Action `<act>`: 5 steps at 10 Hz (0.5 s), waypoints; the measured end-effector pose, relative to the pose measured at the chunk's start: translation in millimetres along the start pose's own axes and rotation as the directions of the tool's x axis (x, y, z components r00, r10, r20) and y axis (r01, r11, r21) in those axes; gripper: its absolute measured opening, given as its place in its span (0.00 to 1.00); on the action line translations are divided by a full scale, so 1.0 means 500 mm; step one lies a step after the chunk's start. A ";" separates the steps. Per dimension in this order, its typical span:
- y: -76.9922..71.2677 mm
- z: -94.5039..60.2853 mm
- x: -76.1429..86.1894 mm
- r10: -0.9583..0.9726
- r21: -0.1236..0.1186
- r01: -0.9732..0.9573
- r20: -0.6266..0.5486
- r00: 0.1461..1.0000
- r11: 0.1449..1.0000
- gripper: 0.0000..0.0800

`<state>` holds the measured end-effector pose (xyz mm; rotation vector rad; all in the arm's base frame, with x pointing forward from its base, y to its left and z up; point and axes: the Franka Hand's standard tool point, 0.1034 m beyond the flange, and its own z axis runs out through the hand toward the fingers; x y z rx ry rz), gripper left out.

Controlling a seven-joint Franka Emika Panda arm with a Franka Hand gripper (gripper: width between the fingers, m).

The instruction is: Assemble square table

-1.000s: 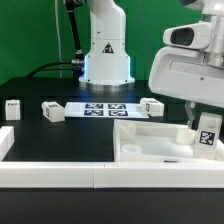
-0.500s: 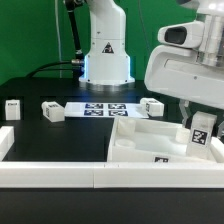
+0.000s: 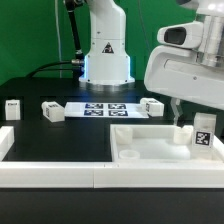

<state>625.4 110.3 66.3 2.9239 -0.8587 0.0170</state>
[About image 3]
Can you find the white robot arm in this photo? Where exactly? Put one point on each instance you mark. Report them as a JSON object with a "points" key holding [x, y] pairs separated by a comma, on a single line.
{"points": [[107, 64]]}

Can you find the white U-shaped obstacle fence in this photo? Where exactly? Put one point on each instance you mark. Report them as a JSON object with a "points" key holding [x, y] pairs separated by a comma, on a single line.
{"points": [[113, 174]]}

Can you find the white marker base sheet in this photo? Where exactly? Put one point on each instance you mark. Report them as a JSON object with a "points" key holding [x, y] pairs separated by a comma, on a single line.
{"points": [[104, 110]]}

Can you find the white square tabletop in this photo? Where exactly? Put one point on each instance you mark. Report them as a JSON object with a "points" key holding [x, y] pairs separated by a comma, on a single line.
{"points": [[160, 143]]}

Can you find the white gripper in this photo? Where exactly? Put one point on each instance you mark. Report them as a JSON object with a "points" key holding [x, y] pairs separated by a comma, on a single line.
{"points": [[189, 65]]}

